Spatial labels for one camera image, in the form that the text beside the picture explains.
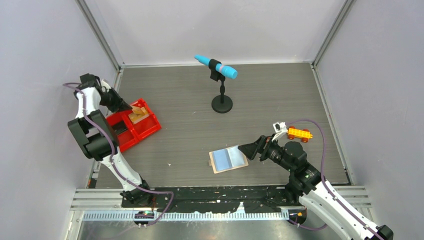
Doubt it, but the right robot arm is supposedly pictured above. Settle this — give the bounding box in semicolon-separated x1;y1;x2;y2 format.
237;135;394;240

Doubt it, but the tan card case in bin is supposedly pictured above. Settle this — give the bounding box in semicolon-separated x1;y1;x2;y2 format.
128;112;150;124

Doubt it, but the blue toy microphone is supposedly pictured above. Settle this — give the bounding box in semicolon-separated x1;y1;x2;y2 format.
194;54;238;81

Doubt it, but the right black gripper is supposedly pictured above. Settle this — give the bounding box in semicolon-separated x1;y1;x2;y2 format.
237;134;294;172

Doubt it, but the beige card holder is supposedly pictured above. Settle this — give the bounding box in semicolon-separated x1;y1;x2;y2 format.
208;145;249;174

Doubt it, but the red two-compartment bin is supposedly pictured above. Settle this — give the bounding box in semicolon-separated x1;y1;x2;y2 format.
106;98;162;153

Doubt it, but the black microphone stand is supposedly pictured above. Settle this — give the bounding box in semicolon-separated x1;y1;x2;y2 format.
211;78;233;114

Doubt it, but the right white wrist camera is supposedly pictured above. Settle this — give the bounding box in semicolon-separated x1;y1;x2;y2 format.
272;122;288;142

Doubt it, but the black card case in bin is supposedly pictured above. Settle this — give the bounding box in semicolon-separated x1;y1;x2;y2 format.
111;121;128;136

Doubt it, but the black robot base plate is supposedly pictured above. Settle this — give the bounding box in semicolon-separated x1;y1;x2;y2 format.
121;185;305;214

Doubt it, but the ribbed metal front rail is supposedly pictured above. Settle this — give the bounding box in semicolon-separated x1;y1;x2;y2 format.
82;209;289;222

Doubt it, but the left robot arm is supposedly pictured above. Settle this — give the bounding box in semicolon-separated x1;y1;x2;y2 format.
65;73;154;207

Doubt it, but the yellow toy brick car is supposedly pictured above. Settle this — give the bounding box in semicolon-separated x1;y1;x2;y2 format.
287;126;314;143

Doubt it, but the gold credit card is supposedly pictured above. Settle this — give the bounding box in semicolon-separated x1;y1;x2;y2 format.
131;105;149;116

